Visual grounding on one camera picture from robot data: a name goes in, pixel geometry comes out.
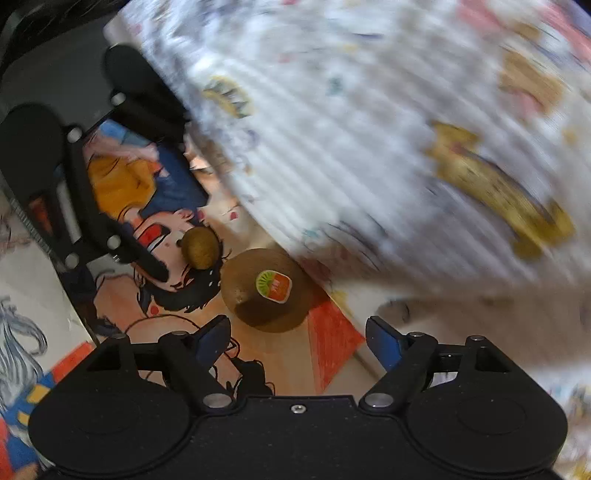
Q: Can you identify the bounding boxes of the white cartoon print cloth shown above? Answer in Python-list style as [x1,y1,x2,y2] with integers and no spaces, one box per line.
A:
[105,1,590,479]

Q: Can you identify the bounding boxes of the large kiwi with sticker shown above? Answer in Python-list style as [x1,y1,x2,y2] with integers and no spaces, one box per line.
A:
[221,248,314,333]

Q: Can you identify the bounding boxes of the small brown kiwi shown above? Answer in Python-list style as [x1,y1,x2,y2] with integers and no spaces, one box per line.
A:
[181,226,221,270]

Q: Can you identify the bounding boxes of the colourful cartoon table mat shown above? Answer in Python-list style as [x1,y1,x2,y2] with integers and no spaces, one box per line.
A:
[1,120,363,479]

